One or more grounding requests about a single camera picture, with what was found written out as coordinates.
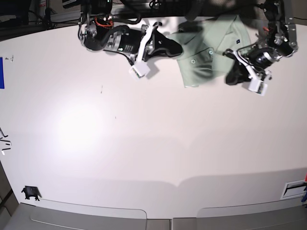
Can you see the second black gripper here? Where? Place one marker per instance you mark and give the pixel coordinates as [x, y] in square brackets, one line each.
[243, 70]

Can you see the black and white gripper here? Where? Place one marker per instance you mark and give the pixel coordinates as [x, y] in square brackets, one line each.
[162, 46]

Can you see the light green T-shirt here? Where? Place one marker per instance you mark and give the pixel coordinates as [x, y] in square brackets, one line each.
[204, 43]

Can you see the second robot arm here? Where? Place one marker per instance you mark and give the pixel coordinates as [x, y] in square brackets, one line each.
[279, 40]

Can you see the blue panel at edge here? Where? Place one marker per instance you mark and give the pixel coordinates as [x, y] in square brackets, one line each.
[2, 85]

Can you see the black hex key set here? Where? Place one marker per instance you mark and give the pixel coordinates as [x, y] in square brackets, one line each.
[5, 143]

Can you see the black clamp on table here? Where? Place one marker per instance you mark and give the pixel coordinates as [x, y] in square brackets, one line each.
[31, 191]

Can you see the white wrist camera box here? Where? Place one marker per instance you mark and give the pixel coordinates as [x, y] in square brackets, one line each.
[139, 70]

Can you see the robot arm with camera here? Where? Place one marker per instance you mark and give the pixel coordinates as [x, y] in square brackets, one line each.
[100, 30]

